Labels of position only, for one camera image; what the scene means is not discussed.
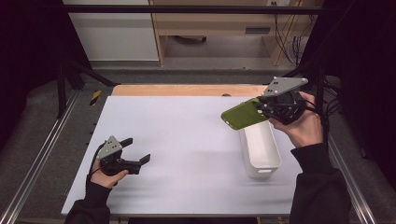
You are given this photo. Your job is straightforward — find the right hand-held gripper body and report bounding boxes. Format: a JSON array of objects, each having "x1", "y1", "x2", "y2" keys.
[{"x1": 261, "y1": 77, "x2": 309, "y2": 126}]

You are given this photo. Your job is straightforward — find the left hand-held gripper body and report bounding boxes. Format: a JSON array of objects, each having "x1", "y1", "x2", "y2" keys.
[{"x1": 96, "y1": 135, "x2": 142, "y2": 177}]

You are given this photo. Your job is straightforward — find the green phone case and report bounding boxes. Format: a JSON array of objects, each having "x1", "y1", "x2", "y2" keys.
[{"x1": 220, "y1": 97, "x2": 270, "y2": 131}]

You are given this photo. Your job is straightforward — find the white plastic storage bin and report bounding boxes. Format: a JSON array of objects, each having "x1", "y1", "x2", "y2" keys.
[{"x1": 237, "y1": 119, "x2": 283, "y2": 179}]

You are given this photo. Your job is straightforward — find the person's left hand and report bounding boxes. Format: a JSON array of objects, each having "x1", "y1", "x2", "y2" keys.
[{"x1": 90, "y1": 160, "x2": 129, "y2": 189}]

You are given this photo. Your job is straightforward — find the person's right hand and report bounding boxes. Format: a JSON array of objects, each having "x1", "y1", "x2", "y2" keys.
[{"x1": 269, "y1": 91, "x2": 324, "y2": 148}]

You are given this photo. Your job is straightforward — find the white table mat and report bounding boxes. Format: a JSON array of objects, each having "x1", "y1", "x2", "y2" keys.
[{"x1": 61, "y1": 95, "x2": 303, "y2": 217}]

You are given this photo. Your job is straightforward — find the black curtain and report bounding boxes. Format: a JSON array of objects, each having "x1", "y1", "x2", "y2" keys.
[
  {"x1": 0, "y1": 0, "x2": 92, "y2": 150},
  {"x1": 298, "y1": 0, "x2": 396, "y2": 188}
]

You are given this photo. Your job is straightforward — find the wooden desk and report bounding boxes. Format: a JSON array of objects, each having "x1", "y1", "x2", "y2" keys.
[{"x1": 148, "y1": 0, "x2": 316, "y2": 67}]

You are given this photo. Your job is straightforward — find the white cabinet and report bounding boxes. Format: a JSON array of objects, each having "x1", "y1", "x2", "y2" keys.
[{"x1": 62, "y1": 0, "x2": 160, "y2": 62}]

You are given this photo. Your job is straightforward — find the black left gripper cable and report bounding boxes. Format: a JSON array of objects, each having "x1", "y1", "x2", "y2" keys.
[{"x1": 86, "y1": 142, "x2": 107, "y2": 188}]

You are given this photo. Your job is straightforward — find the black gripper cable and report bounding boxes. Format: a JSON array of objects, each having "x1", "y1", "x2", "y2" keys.
[
  {"x1": 86, "y1": 142, "x2": 107, "y2": 188},
  {"x1": 306, "y1": 96, "x2": 332, "y2": 144}
]

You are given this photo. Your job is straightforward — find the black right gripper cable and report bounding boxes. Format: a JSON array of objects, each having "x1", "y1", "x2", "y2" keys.
[{"x1": 306, "y1": 96, "x2": 332, "y2": 144}]

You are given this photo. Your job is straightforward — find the black floor cables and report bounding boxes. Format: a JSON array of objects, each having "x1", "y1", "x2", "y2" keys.
[{"x1": 321, "y1": 77, "x2": 344, "y2": 134}]

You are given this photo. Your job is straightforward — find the bundle of hanging cables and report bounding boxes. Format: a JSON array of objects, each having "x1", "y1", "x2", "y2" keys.
[{"x1": 274, "y1": 13, "x2": 312, "y2": 66}]

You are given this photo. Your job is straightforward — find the aluminium rail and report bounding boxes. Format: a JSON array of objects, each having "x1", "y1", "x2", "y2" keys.
[
  {"x1": 323, "y1": 133, "x2": 377, "y2": 224},
  {"x1": 0, "y1": 90, "x2": 80, "y2": 224}
]

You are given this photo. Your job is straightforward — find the black horizontal frame bar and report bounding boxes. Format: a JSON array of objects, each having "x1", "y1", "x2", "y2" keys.
[{"x1": 60, "y1": 4, "x2": 325, "y2": 15}]

